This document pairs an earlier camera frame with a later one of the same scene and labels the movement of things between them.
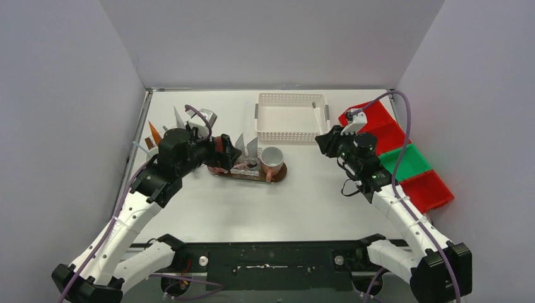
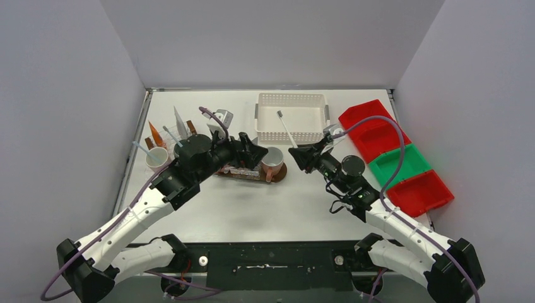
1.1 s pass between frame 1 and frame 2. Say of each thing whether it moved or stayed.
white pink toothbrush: moved
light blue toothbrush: stayed
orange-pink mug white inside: stayed
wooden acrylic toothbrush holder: stayed
